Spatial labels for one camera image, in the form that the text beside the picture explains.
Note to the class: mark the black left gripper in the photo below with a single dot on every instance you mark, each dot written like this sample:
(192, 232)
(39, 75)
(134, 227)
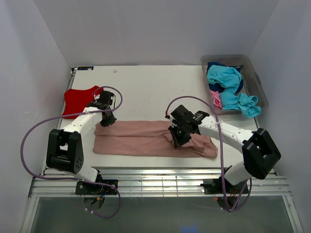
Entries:
(111, 121)

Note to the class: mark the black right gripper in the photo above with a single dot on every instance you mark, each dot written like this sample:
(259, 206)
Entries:
(178, 141)

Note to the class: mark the dusty pink t-shirt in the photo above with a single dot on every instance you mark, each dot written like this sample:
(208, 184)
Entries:
(149, 138)

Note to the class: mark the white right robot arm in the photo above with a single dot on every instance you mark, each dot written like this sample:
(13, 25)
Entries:
(260, 154)

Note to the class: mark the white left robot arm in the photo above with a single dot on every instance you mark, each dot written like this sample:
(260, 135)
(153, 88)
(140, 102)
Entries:
(65, 148)

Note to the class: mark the folded red t-shirt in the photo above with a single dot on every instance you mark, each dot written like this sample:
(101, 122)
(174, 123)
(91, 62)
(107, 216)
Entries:
(76, 100)

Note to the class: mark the light pink t-shirt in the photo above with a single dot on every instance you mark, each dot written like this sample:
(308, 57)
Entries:
(216, 99)

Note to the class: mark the blue label sticker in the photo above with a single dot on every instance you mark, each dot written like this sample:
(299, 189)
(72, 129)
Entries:
(85, 68)

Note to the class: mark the turquoise t-shirt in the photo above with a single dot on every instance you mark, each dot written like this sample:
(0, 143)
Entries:
(231, 97)

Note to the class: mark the clear plastic bin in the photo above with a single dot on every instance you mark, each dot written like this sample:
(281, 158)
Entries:
(251, 81)

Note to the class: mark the aluminium extrusion frame rail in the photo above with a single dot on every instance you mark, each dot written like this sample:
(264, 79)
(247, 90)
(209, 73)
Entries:
(155, 183)

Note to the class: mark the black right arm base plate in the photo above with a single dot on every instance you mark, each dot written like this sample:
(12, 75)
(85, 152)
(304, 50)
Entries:
(214, 186)

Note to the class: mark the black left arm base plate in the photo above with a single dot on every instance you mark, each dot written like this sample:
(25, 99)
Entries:
(83, 188)

